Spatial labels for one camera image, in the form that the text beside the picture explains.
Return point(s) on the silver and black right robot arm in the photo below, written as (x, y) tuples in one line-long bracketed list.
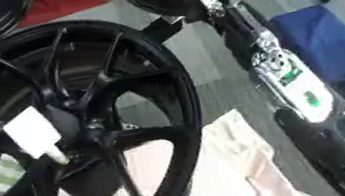
[(331, 139)]

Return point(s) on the large black spoked wheel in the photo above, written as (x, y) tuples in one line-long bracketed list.
[(187, 107)]

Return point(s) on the white flat-head pin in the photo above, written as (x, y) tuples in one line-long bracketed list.
[(31, 131)]

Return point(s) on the red cloth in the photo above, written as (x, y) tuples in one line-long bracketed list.
[(61, 2)]

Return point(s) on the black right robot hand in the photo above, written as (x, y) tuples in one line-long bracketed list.
[(241, 28)]

